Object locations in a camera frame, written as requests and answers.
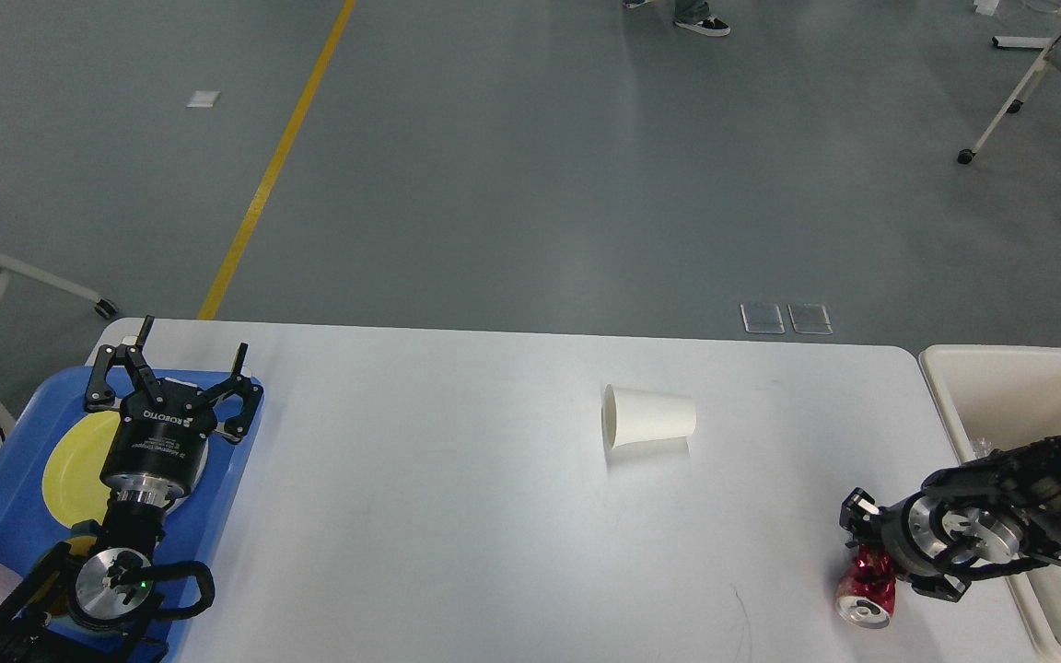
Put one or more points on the crushed red soda can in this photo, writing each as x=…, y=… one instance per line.
x=866, y=592

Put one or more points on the floor socket cover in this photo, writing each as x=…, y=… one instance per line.
x=810, y=319
x=762, y=318

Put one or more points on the right floor socket cover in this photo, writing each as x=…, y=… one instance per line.
x=810, y=319

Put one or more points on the left floor socket cover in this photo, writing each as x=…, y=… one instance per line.
x=762, y=318

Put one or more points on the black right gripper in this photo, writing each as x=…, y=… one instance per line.
x=916, y=531

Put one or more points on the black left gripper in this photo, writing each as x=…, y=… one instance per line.
x=157, y=447

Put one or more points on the yellow plastic plate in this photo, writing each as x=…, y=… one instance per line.
x=70, y=485

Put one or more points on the blue plastic tray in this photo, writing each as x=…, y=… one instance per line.
x=27, y=530

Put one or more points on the upright-lying white paper cup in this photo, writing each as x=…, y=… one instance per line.
x=631, y=416

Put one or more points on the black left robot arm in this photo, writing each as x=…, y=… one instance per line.
x=150, y=605

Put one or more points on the beige plastic bin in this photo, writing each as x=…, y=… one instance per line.
x=999, y=397

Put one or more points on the black sneaker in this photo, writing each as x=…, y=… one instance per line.
x=712, y=26

